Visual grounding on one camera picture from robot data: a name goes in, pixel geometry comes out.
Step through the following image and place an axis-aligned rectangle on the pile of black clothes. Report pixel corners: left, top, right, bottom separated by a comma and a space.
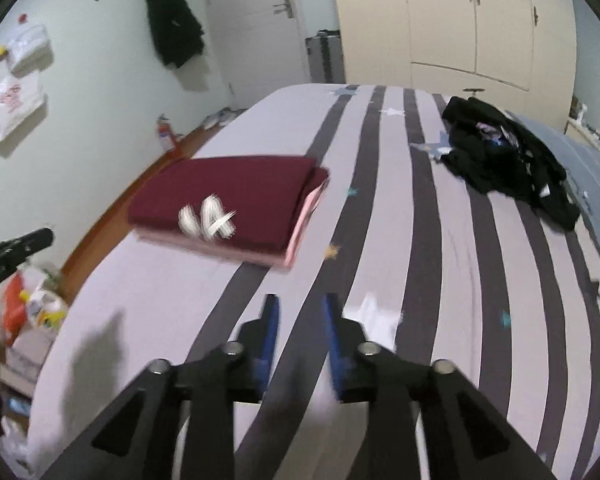
440, 95, 581, 231

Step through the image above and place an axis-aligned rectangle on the grey blanket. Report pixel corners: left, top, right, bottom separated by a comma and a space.
505, 112, 600, 281

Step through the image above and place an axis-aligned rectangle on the cardboard box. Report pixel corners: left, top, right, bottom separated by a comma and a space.
0, 330, 56, 396

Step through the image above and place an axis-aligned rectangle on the cream wardrobe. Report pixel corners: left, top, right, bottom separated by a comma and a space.
327, 0, 578, 133

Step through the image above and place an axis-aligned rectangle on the white plastic bag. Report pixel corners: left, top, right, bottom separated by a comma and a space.
0, 22, 53, 76

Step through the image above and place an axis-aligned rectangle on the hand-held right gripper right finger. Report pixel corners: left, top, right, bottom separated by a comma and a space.
321, 292, 558, 480

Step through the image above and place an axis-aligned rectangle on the maroon garment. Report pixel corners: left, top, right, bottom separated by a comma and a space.
126, 155, 331, 253

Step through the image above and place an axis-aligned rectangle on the striped bed sheet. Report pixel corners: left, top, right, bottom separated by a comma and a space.
25, 82, 600, 480

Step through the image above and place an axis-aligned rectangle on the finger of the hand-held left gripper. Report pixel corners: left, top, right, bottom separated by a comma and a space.
0, 227, 55, 296

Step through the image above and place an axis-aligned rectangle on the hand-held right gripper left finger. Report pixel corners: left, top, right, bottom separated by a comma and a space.
40, 292, 281, 480

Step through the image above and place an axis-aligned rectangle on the white bag with red print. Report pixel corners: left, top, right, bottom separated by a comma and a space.
0, 72, 48, 143

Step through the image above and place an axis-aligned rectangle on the silver suitcase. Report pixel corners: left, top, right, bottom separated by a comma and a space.
305, 30, 346, 85

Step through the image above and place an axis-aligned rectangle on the pink garment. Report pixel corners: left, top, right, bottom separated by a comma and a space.
132, 170, 331, 270

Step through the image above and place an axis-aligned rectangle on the red fire extinguisher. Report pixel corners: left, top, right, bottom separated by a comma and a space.
155, 114, 177, 152

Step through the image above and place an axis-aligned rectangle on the white door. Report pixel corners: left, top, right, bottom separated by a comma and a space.
200, 0, 346, 111

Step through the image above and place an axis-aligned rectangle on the black hanging garment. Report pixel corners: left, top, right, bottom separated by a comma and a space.
142, 0, 206, 68

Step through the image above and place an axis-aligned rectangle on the orange plastic bag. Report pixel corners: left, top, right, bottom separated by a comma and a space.
0, 270, 31, 346

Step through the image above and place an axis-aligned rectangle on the cluttered bedside table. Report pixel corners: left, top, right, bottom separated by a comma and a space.
562, 102, 600, 156

